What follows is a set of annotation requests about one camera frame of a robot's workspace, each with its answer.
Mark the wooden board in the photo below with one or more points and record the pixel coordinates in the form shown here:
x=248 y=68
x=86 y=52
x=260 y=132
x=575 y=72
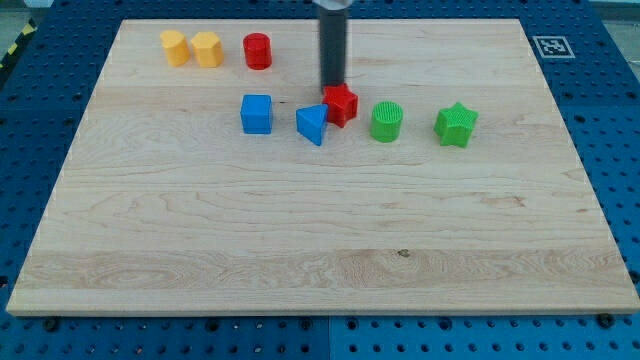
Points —
x=165 y=207

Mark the red cylinder block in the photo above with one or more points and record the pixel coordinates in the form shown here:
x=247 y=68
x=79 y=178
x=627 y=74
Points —
x=257 y=50

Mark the yellow hexagon block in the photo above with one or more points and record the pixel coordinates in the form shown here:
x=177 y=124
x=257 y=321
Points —
x=208 y=49

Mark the green cylinder block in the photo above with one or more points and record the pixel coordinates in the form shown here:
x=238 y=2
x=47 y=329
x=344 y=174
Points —
x=386 y=121

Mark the green star block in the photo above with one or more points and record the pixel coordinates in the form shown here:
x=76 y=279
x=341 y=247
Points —
x=455 y=125

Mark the white fiducial marker tag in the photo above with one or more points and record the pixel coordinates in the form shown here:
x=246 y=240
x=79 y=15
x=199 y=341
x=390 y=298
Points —
x=553 y=47

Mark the blue triangle block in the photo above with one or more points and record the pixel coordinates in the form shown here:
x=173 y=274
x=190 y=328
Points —
x=311 y=122

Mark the red star block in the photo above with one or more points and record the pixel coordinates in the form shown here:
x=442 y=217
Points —
x=342 y=104

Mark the silver rod mount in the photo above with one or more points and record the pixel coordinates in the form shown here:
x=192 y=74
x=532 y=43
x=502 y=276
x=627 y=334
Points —
x=333 y=4

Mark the yellow rounded block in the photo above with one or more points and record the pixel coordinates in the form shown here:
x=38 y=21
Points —
x=175 y=47

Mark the blue cube block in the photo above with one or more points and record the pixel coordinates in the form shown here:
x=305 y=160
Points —
x=256 y=114

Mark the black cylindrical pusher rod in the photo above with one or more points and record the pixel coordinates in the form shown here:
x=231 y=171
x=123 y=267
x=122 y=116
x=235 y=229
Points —
x=332 y=46

